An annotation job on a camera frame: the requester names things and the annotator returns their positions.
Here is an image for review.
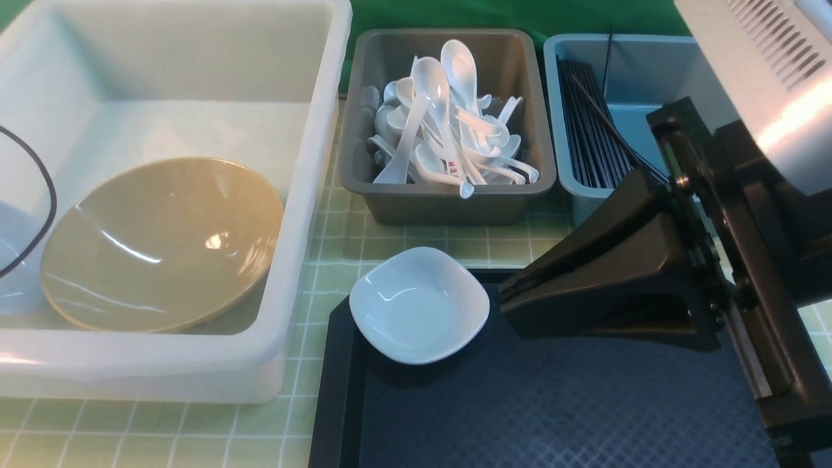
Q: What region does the bundle of black chopsticks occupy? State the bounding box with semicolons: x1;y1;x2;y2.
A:
558;29;668;189

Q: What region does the large white plastic tub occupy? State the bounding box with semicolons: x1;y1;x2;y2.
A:
2;1;352;404

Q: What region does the white square dish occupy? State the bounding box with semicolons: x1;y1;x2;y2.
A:
348;246;491;365

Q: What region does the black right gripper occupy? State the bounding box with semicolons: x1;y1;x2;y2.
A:
499;97;830;467

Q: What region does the black serving tray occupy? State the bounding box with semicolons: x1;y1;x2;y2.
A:
309;299;778;467

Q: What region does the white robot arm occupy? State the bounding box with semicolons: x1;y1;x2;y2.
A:
499;1;831;467

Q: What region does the pile of white spoons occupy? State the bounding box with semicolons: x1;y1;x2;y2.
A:
359;39;541;199

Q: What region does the white spoon with red handle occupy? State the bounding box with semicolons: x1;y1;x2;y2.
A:
412;57;475;199

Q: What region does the large tan noodle bowl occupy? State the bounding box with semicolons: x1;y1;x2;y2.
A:
40;158;283;333

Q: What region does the blue chopstick bin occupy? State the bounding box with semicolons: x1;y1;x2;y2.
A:
543;34;739;226

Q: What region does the grey spoon bin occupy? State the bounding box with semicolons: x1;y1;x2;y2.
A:
337;29;558;226

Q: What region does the green cloth backdrop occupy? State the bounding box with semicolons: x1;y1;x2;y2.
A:
339;1;690;92

